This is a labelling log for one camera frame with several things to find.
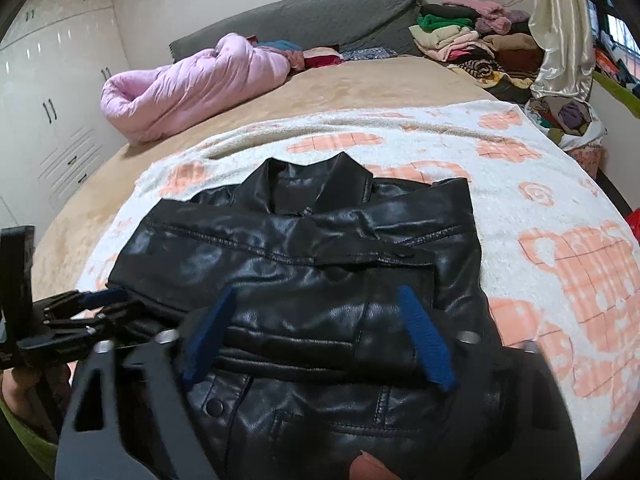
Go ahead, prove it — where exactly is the white wardrobe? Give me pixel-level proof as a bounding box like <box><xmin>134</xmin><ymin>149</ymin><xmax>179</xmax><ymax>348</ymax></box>
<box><xmin>0</xmin><ymin>0</ymin><xmax>121</xmax><ymax>221</ymax></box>

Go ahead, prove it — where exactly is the green sill cover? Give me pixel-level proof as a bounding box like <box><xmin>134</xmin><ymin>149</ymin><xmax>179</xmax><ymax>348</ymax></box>
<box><xmin>592</xmin><ymin>71</ymin><xmax>640</xmax><ymax>111</ymax></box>

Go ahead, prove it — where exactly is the pink quilt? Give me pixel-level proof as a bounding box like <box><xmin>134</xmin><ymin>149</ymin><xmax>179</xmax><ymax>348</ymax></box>
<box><xmin>100</xmin><ymin>32</ymin><xmax>292</xmax><ymax>147</ymax></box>

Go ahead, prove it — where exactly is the white orange printed blanket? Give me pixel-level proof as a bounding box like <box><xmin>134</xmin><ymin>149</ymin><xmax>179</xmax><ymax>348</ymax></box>
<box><xmin>75</xmin><ymin>100</ymin><xmax>640</xmax><ymax>466</ymax></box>

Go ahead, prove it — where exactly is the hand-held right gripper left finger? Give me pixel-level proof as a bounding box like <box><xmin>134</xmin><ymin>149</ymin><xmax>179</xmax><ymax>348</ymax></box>
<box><xmin>55</xmin><ymin>285</ymin><xmax>238</xmax><ymax>480</ymax></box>

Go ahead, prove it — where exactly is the pile of folded clothes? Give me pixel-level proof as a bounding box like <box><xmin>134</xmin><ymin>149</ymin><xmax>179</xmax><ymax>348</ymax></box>
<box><xmin>409</xmin><ymin>0</ymin><xmax>543</xmax><ymax>91</ymax></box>

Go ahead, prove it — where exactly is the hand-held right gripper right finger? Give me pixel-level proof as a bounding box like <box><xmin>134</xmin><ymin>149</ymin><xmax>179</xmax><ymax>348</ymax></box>
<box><xmin>397</xmin><ymin>285</ymin><xmax>583</xmax><ymax>480</ymax></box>

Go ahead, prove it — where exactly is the cream satin curtain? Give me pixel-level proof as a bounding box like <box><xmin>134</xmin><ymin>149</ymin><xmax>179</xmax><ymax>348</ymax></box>
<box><xmin>529</xmin><ymin>0</ymin><xmax>596</xmax><ymax>101</ymax></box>

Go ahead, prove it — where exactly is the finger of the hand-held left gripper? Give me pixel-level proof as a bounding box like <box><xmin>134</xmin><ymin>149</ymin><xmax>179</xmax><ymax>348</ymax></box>
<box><xmin>47</xmin><ymin>300</ymin><xmax>148</xmax><ymax>348</ymax></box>
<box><xmin>32</xmin><ymin>287</ymin><xmax>128</xmax><ymax>323</ymax></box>

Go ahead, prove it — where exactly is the white bag of clothes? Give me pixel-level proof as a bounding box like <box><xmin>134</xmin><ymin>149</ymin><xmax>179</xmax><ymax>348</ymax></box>
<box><xmin>525</xmin><ymin>96</ymin><xmax>608</xmax><ymax>151</ymax></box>

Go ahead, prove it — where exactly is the teal cloth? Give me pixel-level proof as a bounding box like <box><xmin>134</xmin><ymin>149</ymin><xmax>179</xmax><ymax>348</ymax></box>
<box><xmin>255</xmin><ymin>39</ymin><xmax>303</xmax><ymax>56</ymax></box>

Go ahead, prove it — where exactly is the heap of colourful clothes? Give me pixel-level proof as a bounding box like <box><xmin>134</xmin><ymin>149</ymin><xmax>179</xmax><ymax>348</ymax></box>
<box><xmin>592</xmin><ymin>45</ymin><xmax>640</xmax><ymax>86</ymax></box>

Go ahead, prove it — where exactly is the dark framed window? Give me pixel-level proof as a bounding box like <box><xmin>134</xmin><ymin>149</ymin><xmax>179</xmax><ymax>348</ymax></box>
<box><xmin>580</xmin><ymin>0</ymin><xmax>640</xmax><ymax>61</ymax></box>

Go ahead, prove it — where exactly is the blue patterned cloth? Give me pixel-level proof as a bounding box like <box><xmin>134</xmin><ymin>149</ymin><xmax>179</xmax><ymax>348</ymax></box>
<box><xmin>342</xmin><ymin>47</ymin><xmax>396</xmax><ymax>61</ymax></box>

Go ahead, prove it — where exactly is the person's left hand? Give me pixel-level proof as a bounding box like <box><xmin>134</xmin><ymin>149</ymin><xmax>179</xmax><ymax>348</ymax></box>
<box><xmin>0</xmin><ymin>365</ymin><xmax>68</xmax><ymax>441</ymax></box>

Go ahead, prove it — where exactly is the green garment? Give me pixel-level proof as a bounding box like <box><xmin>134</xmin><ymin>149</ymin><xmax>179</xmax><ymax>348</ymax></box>
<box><xmin>0</xmin><ymin>400</ymin><xmax>58</xmax><ymax>480</ymax></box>

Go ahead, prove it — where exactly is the black leather jacket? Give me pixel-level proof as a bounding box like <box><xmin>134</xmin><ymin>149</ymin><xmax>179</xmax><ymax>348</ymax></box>
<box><xmin>106</xmin><ymin>152</ymin><xmax>556</xmax><ymax>480</ymax></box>

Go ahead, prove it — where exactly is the person's right hand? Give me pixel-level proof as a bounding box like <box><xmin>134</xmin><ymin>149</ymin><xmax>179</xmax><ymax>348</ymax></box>
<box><xmin>348</xmin><ymin>451</ymin><xmax>398</xmax><ymax>480</ymax></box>

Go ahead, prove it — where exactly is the grey padded headboard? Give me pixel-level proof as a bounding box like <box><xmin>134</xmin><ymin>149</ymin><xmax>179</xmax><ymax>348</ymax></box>
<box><xmin>169</xmin><ymin>0</ymin><xmax>423</xmax><ymax>63</ymax></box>

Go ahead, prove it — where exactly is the red cloth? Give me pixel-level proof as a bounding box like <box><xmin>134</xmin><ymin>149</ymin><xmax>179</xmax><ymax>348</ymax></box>
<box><xmin>302</xmin><ymin>47</ymin><xmax>346</xmax><ymax>68</ymax></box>

